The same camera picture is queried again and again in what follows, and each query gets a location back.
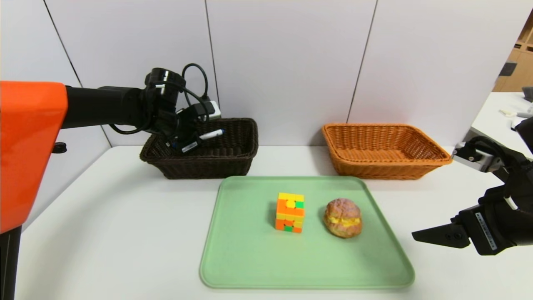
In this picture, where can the wooden shelf unit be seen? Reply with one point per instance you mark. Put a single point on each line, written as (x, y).
(520, 71)

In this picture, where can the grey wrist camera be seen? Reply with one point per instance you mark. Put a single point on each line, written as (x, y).
(214, 110)
(472, 160)

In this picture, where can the grey pen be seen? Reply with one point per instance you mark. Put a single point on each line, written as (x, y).
(525, 115)

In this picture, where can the black robot torso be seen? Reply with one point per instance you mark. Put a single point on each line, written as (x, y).
(8, 266)

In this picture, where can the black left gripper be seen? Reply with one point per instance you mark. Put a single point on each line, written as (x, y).
(188, 144)

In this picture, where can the dark brown wicker basket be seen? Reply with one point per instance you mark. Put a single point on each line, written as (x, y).
(216, 166)

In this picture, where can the orange wicker basket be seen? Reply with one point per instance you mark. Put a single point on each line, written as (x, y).
(374, 166)

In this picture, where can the small white item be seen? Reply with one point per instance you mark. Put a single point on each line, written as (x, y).
(506, 113)

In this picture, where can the cream puff pastry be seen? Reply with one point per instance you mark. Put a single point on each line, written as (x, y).
(342, 218)

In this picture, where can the dark screen device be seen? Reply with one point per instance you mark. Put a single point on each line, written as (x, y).
(528, 93)

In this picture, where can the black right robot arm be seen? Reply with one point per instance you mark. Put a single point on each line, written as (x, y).
(522, 183)

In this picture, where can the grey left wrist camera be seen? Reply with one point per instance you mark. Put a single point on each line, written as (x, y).
(214, 110)

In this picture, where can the light green plastic tray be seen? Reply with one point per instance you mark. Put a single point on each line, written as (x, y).
(291, 258)

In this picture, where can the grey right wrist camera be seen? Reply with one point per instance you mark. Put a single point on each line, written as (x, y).
(472, 160)

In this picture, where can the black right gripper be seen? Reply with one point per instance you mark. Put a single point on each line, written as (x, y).
(483, 231)

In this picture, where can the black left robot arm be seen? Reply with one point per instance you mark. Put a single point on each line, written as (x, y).
(104, 108)

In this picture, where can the white side table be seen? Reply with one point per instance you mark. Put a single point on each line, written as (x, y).
(495, 121)

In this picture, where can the white marker with blue cap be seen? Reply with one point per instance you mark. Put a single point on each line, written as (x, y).
(210, 135)

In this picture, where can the colourful puzzle cube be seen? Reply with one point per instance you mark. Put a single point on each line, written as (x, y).
(290, 212)

